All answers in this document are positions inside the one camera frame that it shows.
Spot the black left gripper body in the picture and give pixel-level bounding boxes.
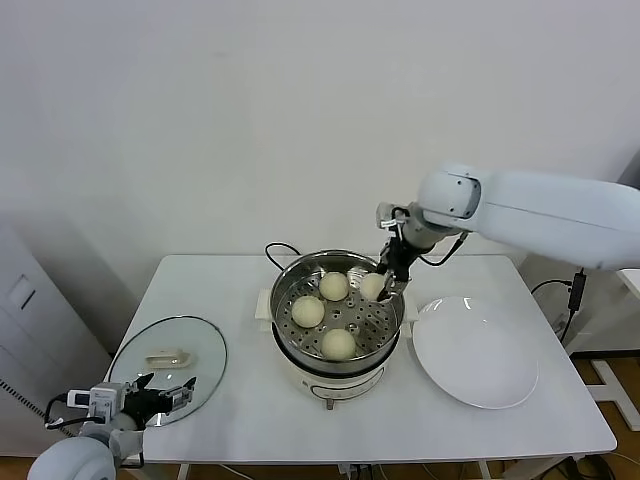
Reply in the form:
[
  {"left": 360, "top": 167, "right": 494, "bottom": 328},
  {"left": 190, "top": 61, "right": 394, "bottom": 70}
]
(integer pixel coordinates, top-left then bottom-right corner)
[{"left": 123, "top": 393, "right": 174, "bottom": 431}]

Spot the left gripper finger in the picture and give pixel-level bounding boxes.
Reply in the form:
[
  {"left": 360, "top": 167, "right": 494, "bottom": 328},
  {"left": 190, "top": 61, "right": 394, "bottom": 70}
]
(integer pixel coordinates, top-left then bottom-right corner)
[
  {"left": 124, "top": 372, "right": 155, "bottom": 400},
  {"left": 167, "top": 377, "right": 199, "bottom": 414}
]

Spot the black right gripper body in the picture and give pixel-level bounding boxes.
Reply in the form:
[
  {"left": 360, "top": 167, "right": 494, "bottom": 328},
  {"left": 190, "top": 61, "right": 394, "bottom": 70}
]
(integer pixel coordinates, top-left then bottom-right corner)
[{"left": 378, "top": 232, "right": 420, "bottom": 279}]

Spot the white steamed baozi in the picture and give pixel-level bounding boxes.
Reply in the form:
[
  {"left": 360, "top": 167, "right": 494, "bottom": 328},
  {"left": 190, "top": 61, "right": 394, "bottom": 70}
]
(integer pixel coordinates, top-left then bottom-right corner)
[
  {"left": 359, "top": 273, "right": 387, "bottom": 302},
  {"left": 291, "top": 295, "right": 326, "bottom": 329},
  {"left": 318, "top": 272, "right": 350, "bottom": 303},
  {"left": 320, "top": 328, "right": 357, "bottom": 362}
]

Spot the round glass pot lid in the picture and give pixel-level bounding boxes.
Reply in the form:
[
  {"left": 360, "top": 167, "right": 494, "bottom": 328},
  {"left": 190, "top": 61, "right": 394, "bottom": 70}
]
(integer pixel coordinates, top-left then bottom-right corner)
[{"left": 108, "top": 313, "right": 230, "bottom": 426}]

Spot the steel steamer pot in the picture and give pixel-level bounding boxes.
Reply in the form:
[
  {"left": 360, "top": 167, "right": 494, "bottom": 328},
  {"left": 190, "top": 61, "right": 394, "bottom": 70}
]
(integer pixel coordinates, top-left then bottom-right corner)
[{"left": 255, "top": 249, "right": 419, "bottom": 372}]

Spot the white round plate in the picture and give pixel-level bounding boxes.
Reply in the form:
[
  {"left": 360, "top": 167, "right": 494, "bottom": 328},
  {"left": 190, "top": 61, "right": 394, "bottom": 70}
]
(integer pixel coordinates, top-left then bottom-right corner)
[{"left": 412, "top": 297, "right": 541, "bottom": 410}]

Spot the cream electric cooker base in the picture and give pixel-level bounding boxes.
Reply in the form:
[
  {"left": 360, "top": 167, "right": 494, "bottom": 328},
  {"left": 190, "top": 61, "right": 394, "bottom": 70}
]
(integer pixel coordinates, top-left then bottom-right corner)
[{"left": 272, "top": 324, "right": 401, "bottom": 412}]

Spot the white metal cabinet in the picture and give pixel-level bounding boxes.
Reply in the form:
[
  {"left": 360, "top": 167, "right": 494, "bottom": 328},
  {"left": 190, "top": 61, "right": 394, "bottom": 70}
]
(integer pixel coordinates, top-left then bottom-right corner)
[{"left": 0, "top": 214, "right": 114, "bottom": 446}]

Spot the black usb hub box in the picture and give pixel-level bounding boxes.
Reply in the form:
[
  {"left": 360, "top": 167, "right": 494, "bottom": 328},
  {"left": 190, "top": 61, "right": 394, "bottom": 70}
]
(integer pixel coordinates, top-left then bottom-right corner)
[{"left": 568, "top": 269, "right": 586, "bottom": 312}]

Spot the white side desk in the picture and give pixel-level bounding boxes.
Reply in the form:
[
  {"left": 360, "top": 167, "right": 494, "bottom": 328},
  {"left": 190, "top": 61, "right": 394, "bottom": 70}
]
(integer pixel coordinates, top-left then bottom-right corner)
[{"left": 617, "top": 267, "right": 640, "bottom": 311}]

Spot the black monitor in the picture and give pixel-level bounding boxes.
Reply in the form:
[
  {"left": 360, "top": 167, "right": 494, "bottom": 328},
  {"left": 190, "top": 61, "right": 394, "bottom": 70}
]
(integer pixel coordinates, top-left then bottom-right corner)
[{"left": 617, "top": 152, "right": 640, "bottom": 190}]

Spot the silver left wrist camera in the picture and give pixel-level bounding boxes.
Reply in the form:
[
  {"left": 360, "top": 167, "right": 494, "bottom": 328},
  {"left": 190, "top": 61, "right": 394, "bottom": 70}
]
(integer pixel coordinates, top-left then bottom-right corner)
[{"left": 67, "top": 383, "right": 126, "bottom": 421}]

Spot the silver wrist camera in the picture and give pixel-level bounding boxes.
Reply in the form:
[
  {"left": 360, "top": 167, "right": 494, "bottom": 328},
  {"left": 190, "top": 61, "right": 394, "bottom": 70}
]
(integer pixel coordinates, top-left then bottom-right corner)
[
  {"left": 67, "top": 383, "right": 126, "bottom": 421},
  {"left": 375, "top": 201, "right": 407, "bottom": 232}
]

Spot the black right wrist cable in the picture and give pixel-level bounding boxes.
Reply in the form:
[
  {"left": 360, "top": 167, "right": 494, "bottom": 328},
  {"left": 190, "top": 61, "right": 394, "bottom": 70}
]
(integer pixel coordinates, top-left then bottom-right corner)
[{"left": 418, "top": 232, "right": 469, "bottom": 266}]

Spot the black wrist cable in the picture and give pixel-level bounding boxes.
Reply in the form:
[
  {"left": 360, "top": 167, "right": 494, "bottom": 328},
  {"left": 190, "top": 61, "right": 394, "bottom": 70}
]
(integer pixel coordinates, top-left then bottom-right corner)
[
  {"left": 44, "top": 394, "right": 71, "bottom": 431},
  {"left": 418, "top": 232, "right": 469, "bottom": 266}
]

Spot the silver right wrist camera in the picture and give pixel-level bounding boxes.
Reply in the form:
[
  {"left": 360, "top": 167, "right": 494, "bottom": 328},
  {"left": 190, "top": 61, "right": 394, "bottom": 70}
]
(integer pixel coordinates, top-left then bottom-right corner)
[{"left": 375, "top": 201, "right": 407, "bottom": 232}]

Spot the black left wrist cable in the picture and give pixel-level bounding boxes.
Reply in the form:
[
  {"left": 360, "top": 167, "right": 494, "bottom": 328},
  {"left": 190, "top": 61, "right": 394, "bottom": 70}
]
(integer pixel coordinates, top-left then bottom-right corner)
[{"left": 44, "top": 394, "right": 71, "bottom": 431}]

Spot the black cooker power cord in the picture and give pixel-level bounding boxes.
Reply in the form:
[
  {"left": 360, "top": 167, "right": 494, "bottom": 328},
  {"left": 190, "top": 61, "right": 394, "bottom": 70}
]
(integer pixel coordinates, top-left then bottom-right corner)
[{"left": 264, "top": 242, "right": 304, "bottom": 275}]

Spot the black hub cable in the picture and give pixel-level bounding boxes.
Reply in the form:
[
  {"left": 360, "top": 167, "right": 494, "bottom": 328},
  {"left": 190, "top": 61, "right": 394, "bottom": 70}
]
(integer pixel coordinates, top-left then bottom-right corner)
[
  {"left": 529, "top": 278, "right": 574, "bottom": 301},
  {"left": 558, "top": 309, "right": 575, "bottom": 347}
]

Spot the white floor leg frame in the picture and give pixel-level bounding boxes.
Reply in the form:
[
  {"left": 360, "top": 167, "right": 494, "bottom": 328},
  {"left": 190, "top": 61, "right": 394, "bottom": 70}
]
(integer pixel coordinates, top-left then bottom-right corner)
[{"left": 589, "top": 359, "right": 640, "bottom": 431}]

